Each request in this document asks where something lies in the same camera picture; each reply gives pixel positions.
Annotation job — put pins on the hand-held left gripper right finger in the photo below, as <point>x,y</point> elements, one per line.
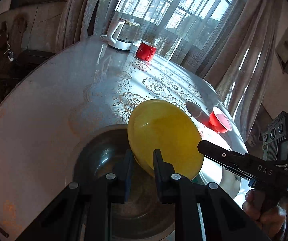
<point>157,170</point>

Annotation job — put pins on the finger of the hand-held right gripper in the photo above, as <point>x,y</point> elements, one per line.
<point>221,154</point>
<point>236,172</point>

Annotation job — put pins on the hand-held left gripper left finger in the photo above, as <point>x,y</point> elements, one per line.
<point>129,173</point>

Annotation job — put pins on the white floral plate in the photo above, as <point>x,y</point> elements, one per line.
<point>221,180</point>

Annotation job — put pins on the large stainless steel bowl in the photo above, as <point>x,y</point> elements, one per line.
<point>101,155</point>

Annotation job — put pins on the yellow plastic bowl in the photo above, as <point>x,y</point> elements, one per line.
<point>169,135</point>

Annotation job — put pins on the person's right hand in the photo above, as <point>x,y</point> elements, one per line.
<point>266,216</point>

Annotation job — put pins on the red plastic bowl white rim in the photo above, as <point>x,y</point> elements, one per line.
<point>220,121</point>

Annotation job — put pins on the white lace tablecloth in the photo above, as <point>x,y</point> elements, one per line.
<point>159,85</point>

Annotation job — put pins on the beige patterned curtain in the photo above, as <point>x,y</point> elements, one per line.
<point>83,12</point>
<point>244,55</point>

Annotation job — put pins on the red mug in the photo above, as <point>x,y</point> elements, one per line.
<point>145,50</point>

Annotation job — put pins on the sheer white curtain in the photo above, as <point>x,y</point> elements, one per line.
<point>174,37</point>

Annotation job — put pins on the window grille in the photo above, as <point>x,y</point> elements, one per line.
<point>174,0</point>

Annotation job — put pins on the white charger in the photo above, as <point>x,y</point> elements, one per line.
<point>11,56</point>

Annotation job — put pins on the wall picture frame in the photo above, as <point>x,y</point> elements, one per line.
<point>285,52</point>

